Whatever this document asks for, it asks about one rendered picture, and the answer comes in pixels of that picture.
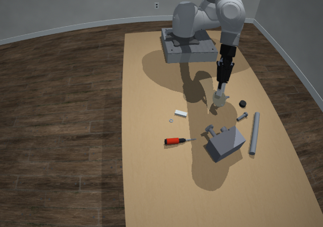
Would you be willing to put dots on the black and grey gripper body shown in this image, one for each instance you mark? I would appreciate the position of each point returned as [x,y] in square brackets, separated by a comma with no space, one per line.
[227,53]

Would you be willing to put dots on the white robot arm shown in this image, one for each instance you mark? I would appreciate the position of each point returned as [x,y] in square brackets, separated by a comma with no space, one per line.
[229,14]

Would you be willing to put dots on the grey hex bolt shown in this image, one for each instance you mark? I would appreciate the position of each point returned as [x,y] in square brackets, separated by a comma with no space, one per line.
[244,115]

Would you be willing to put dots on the grey camshaft with gear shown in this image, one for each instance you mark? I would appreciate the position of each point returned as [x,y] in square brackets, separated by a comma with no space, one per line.
[219,101]

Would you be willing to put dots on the red and black screwdriver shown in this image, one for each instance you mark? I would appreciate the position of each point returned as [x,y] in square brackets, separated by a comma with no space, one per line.
[175,140]

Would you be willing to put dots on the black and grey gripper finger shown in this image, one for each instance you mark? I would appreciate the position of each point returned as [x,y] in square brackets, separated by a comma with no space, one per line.
[228,73]
[221,71]

